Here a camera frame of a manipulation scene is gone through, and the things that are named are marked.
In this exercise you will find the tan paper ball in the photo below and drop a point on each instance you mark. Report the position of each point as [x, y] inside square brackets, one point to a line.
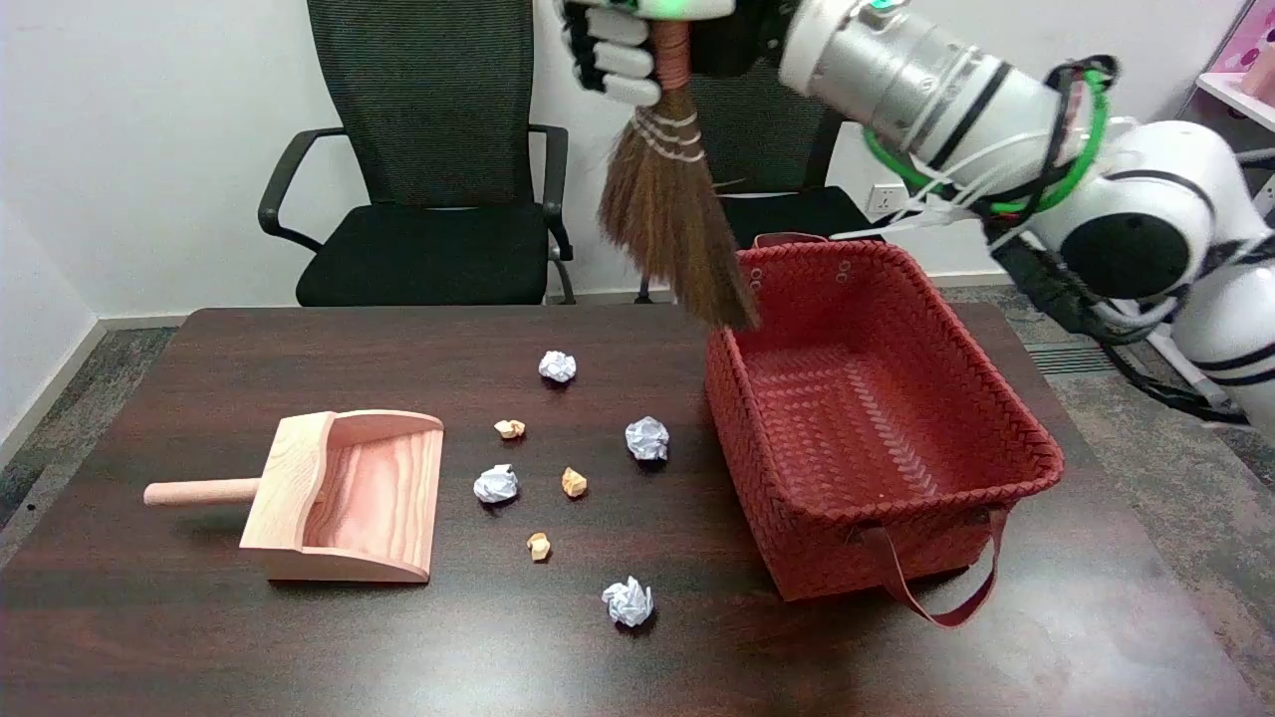
[509, 428]
[573, 482]
[539, 545]

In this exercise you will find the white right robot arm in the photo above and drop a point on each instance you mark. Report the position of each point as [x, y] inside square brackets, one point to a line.
[916, 60]

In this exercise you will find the brown whisk broom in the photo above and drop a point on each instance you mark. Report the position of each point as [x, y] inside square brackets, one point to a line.
[677, 229]

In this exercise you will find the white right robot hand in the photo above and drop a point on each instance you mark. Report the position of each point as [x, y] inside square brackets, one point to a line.
[623, 60]

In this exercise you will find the white paper ball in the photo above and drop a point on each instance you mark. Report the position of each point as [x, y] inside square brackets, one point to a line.
[557, 365]
[647, 438]
[628, 601]
[495, 484]

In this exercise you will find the red woven basket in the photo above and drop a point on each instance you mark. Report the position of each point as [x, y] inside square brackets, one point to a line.
[867, 398]

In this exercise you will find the pink white shelf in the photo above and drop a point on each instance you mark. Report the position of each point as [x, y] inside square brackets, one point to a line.
[1240, 45]

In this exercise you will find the floor vent grille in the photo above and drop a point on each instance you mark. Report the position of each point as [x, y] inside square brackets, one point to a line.
[1071, 358]

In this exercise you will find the wooden dustpan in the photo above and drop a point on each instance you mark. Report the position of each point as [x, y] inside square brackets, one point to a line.
[289, 498]

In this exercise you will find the black mesh office chair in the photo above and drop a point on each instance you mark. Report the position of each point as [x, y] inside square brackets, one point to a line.
[787, 214]
[428, 249]

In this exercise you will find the white wall outlet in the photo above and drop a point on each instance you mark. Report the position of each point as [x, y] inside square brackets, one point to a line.
[883, 198]

